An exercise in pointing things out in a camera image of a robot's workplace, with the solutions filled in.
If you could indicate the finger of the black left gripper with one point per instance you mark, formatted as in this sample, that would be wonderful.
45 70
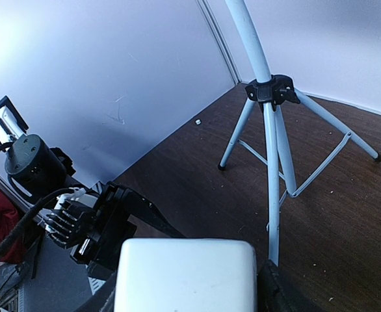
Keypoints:
146 211

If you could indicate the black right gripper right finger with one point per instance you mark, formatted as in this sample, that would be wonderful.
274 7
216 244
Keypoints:
276 293

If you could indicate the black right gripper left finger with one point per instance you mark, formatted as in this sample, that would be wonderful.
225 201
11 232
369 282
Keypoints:
102 300

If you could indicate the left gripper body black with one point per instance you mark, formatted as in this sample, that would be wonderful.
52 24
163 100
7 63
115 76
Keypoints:
99 249

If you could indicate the white metronome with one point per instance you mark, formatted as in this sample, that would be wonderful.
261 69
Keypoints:
186 275

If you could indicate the light blue music stand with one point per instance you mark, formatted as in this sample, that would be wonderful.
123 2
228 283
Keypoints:
269 92

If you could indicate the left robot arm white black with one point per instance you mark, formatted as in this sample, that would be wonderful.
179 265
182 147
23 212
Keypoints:
92 224

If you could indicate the red fabric bag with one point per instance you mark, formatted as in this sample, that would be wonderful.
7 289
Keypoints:
9 217

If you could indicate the aluminium corner post left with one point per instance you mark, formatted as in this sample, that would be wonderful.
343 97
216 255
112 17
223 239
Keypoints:
220 40

